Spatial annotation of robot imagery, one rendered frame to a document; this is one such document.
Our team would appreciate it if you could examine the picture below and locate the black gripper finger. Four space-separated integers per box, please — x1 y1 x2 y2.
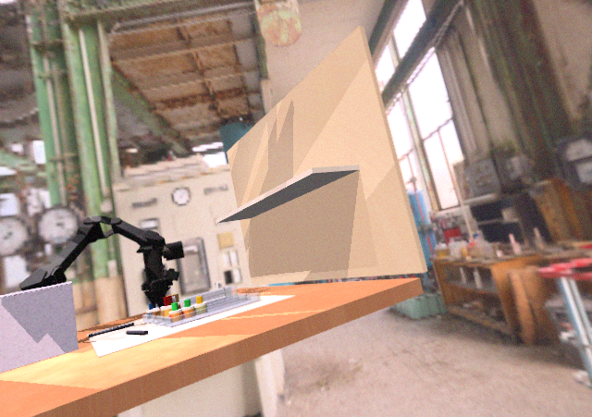
143 290 157 308
151 287 171 310

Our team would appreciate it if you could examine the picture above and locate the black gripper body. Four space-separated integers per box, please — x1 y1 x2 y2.
141 262 173 291

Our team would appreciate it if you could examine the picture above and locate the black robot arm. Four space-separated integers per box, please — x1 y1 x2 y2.
18 215 184 291

